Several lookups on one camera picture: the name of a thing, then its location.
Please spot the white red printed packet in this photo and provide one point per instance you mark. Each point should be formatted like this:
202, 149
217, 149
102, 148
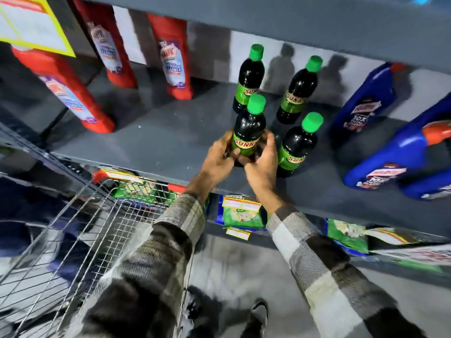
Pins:
419, 256

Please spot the person's right thumb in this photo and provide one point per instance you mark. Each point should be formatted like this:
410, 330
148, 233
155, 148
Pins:
243, 160

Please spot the yellow shelf price label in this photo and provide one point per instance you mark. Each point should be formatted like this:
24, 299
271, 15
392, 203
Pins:
238, 233

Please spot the person's right hand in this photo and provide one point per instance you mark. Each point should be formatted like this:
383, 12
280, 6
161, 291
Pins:
262, 170

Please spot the person's left thumb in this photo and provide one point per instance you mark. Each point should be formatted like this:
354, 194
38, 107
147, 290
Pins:
233, 153

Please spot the person's left forearm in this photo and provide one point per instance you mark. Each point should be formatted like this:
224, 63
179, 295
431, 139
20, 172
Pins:
155, 263

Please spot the green snack packet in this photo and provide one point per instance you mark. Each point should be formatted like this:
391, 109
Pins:
243, 216
347, 235
141, 191

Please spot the person's black shoe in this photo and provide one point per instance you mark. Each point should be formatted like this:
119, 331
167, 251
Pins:
258, 318

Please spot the grey metal shelf unit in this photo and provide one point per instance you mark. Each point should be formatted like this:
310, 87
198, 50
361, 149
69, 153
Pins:
169, 137

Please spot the dark bottle with green cap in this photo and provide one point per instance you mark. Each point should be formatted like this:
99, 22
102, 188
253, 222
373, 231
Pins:
250, 75
248, 126
297, 144
299, 89

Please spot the red cleaner bottle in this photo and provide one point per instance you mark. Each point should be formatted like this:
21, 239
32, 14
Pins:
70, 94
105, 45
172, 59

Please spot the person's left hand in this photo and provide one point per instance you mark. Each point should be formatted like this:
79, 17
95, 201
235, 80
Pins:
215, 165

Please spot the white yellow packet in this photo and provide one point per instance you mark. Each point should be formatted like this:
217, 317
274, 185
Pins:
391, 236

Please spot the yellow-edged white sign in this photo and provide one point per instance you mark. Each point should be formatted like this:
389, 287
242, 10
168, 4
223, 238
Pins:
28, 22

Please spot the blue cleaner bottle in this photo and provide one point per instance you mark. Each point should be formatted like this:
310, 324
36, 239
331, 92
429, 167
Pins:
430, 188
401, 151
366, 105

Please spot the person's right forearm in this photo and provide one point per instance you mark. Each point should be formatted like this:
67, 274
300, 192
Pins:
317, 271

